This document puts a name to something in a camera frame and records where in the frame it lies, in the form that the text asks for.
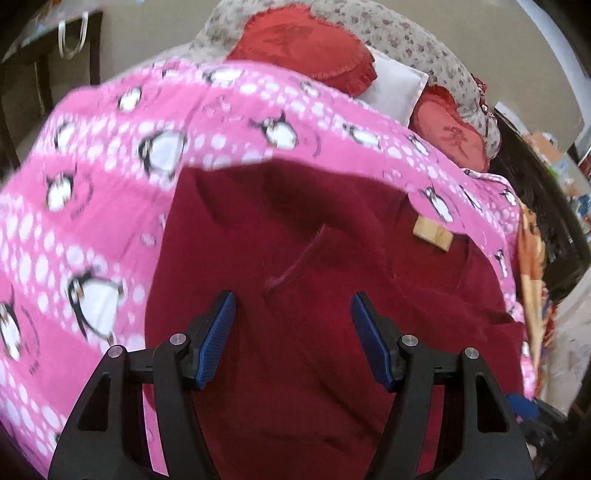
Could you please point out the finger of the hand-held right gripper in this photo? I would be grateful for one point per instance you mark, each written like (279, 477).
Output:
(521, 406)

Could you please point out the pink penguin print blanket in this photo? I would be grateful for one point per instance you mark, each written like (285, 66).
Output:
(92, 207)

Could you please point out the dark wooden furniture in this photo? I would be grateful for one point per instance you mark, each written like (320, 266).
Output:
(531, 184)

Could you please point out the pile of colourful small things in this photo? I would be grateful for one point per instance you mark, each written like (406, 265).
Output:
(563, 170)

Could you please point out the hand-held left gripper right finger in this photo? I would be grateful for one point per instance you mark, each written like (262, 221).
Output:
(371, 342)

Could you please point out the large red heart pillow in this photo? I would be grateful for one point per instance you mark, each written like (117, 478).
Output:
(300, 46)

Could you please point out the maroon knit garment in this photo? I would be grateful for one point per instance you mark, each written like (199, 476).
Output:
(300, 230)

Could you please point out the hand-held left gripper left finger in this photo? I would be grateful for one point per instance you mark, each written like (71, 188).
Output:
(217, 342)

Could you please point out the white pillow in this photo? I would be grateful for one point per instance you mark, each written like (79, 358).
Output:
(397, 87)

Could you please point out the small red heart pillow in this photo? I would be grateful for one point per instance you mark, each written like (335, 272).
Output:
(448, 134)

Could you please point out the orange printed cloth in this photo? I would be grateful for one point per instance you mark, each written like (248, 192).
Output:
(531, 277)

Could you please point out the dark wooden table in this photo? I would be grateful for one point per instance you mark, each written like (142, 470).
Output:
(46, 41)

